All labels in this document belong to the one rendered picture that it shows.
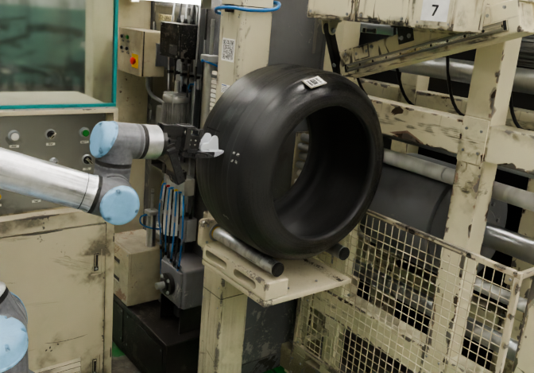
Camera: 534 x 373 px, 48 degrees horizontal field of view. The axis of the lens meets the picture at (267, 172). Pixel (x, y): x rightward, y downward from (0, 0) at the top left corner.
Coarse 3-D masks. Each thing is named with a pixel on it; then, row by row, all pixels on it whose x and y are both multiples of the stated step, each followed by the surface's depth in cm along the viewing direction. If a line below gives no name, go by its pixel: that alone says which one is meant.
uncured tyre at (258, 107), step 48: (240, 96) 177; (288, 96) 169; (336, 96) 177; (240, 144) 168; (336, 144) 217; (240, 192) 169; (288, 192) 217; (336, 192) 214; (288, 240) 180; (336, 240) 194
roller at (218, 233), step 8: (216, 232) 205; (224, 232) 203; (224, 240) 201; (232, 240) 198; (240, 240) 197; (232, 248) 197; (240, 248) 194; (248, 248) 192; (248, 256) 190; (256, 256) 188; (264, 256) 186; (256, 264) 188; (264, 264) 184; (272, 264) 182; (280, 264) 182; (272, 272) 181; (280, 272) 183
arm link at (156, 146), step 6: (150, 126) 155; (156, 126) 156; (150, 132) 153; (156, 132) 154; (162, 132) 156; (150, 138) 153; (156, 138) 154; (162, 138) 155; (150, 144) 153; (156, 144) 154; (162, 144) 155; (150, 150) 153; (156, 150) 154; (162, 150) 156; (150, 156) 155; (156, 156) 156
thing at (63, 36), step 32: (0, 0) 186; (32, 0) 191; (64, 0) 197; (96, 0) 203; (0, 32) 188; (32, 32) 194; (64, 32) 200; (96, 32) 206; (0, 64) 190; (32, 64) 196; (64, 64) 202; (96, 64) 209; (0, 96) 193; (32, 96) 199; (64, 96) 205; (96, 96) 212
